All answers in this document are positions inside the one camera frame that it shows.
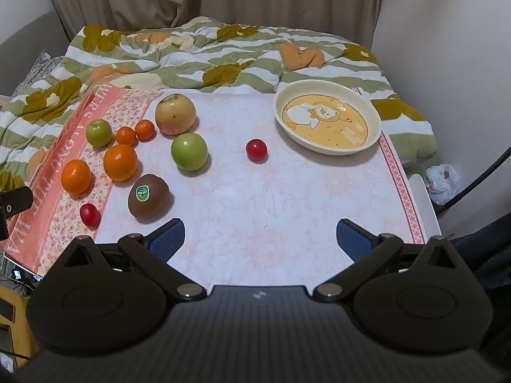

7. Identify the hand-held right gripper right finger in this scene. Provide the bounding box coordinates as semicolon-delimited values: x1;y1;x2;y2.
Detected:
312;219;469;302

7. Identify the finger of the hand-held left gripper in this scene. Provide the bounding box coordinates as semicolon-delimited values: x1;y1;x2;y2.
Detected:
0;187;33;241

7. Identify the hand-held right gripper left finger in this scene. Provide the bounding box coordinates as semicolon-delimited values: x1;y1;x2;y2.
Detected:
48;219;208;302

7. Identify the brown kiwi with sticker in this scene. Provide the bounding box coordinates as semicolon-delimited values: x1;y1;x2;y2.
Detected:
128;174;170;219

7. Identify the large green apple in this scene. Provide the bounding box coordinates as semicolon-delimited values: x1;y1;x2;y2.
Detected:
171;133;209;171

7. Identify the large orange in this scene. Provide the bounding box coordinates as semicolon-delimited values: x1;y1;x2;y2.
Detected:
103;144;139;182
61;160;92;195

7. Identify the small green apple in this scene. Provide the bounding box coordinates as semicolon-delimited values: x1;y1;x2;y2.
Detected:
86;119;113;147

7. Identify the red cherry tomato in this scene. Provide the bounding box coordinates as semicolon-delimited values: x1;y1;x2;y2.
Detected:
245;139;268;163
80;203;100;227

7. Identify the large yellow apple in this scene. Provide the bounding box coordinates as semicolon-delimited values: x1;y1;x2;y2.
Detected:
155;93;197;135

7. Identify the cream cartoon print plate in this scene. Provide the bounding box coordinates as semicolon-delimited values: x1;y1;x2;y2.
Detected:
273;80;382;155

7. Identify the small dark electronic device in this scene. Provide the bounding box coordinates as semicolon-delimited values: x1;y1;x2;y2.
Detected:
8;265;44;284

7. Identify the pink printed towel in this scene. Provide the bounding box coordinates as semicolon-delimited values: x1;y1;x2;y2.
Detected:
6;84;426;278

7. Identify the white plastic bag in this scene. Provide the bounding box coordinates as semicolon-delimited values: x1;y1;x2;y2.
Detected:
425;163;460;206

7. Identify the small tangerine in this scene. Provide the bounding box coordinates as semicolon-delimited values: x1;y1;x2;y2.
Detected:
116;126;137;146
135;120;155;140

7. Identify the dark blue cloth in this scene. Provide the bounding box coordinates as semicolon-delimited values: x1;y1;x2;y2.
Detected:
451;211;511;290

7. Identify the grey patterned pillow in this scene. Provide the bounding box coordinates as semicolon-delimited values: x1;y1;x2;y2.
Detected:
16;50;65;88

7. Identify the grey headboard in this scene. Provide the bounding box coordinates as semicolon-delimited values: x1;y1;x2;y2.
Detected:
0;8;68;96

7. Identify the green striped floral blanket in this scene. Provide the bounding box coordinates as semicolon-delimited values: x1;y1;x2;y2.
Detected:
0;16;438;192

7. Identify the black cable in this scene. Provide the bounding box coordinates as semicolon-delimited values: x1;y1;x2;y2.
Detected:
438;141;511;214

